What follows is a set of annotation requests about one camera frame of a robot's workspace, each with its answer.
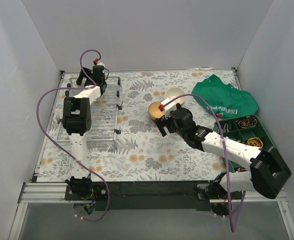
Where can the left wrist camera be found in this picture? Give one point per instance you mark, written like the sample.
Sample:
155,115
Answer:
97,62

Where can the beige bowl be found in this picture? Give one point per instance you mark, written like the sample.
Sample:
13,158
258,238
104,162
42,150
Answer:
154,111

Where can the green cloth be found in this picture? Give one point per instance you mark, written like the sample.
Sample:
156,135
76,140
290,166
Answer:
224,99

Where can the tan bowl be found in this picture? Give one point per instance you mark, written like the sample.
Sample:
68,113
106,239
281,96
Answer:
174,92

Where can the aluminium frame rail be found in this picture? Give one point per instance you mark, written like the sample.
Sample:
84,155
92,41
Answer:
172,210

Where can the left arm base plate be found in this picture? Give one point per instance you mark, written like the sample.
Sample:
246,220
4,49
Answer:
94,192

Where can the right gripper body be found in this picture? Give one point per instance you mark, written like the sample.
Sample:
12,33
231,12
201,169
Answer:
162,124

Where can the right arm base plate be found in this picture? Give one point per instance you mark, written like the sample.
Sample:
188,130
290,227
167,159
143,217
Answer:
212,191

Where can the floral table mat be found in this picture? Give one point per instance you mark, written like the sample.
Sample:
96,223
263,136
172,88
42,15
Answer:
142,154

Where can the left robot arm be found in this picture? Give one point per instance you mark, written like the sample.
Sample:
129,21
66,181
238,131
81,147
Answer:
77,121

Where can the green compartment tray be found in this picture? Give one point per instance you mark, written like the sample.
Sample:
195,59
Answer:
247,130

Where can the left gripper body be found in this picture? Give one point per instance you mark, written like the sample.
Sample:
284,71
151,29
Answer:
81,77

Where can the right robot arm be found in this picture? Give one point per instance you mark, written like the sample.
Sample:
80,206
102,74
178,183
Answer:
266,172

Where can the metal wire dish rack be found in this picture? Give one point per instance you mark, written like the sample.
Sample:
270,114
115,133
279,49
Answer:
104,113

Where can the red patterned bowl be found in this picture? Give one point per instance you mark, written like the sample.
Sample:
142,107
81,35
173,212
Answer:
155,118

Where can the pale green bowl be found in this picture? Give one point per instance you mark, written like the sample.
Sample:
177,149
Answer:
74,85

